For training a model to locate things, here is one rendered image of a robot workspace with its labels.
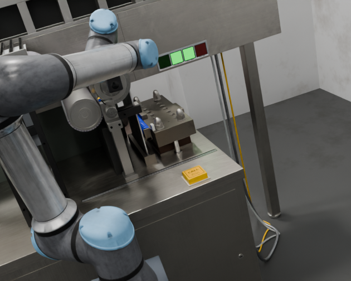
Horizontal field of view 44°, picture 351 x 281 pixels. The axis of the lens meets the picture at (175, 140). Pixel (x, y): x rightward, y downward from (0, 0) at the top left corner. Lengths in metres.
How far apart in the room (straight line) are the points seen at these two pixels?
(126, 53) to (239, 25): 1.09
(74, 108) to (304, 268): 1.46
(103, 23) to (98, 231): 0.56
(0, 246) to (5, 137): 0.68
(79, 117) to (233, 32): 0.86
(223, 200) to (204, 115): 2.59
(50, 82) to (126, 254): 0.43
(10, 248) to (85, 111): 0.52
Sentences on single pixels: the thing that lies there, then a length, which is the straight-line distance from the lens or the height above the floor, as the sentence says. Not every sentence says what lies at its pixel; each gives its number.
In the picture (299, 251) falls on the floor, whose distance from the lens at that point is 2.53.
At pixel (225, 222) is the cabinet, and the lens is 1.64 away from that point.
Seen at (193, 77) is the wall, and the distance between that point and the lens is 4.00.
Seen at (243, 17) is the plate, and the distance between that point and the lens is 2.10.
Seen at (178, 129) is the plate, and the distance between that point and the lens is 1.67.
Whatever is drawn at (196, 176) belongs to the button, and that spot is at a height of 0.92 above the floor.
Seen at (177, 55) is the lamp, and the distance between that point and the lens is 1.98.
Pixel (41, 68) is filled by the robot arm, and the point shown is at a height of 1.51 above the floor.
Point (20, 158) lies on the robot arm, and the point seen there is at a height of 1.32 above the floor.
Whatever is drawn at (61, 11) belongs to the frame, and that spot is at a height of 1.50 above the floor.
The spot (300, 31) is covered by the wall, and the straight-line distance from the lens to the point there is 4.35.
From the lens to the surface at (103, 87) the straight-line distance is 1.56.
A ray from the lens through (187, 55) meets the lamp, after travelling 2.00.
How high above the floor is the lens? 1.66
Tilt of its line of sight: 24 degrees down
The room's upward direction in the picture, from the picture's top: 15 degrees counter-clockwise
